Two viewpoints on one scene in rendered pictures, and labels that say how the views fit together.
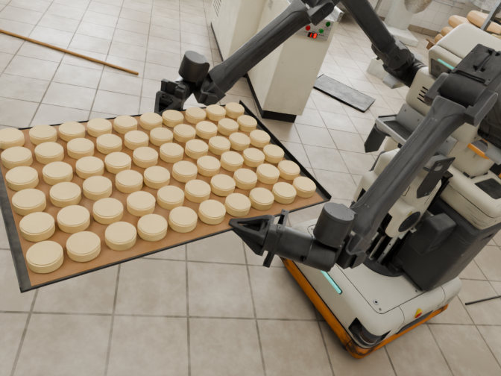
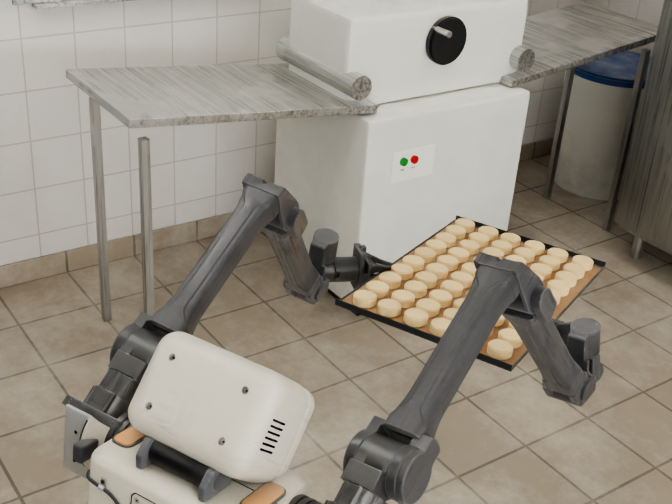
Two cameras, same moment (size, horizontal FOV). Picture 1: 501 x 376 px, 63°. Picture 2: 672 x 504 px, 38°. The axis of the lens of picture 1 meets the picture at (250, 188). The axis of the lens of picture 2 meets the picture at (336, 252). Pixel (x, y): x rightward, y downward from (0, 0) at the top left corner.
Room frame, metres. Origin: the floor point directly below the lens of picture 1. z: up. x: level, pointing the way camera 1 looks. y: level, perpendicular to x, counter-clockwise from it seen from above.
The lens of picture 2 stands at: (2.39, -0.67, 2.08)
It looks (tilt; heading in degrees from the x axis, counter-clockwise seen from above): 29 degrees down; 164
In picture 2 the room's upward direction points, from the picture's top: 4 degrees clockwise
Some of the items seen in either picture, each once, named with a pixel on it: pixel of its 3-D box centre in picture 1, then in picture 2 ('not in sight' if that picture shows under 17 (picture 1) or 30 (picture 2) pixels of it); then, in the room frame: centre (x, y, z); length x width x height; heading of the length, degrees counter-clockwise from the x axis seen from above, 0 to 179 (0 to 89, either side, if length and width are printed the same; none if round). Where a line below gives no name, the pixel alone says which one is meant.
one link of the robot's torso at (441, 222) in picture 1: (401, 218); not in sight; (1.33, -0.60, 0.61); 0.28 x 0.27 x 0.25; 44
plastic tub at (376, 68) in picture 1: (381, 66); not in sight; (4.95, -0.98, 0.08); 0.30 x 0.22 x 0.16; 155
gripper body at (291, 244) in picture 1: (288, 242); (347, 269); (0.57, -0.10, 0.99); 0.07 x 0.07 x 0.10; 89
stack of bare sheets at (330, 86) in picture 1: (342, 92); not in sight; (3.96, -0.55, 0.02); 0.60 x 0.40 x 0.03; 72
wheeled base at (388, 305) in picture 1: (368, 268); not in sight; (1.49, -0.68, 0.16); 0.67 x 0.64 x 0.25; 134
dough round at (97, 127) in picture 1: (99, 127); (558, 288); (0.72, 0.35, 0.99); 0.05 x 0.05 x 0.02
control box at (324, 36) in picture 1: (314, 27); not in sight; (2.92, -0.05, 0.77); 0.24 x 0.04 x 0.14; 113
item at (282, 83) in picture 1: (285, 50); not in sight; (3.25, 0.10, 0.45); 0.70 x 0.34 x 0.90; 23
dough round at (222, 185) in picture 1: (222, 185); (425, 280); (0.66, 0.06, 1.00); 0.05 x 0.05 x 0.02
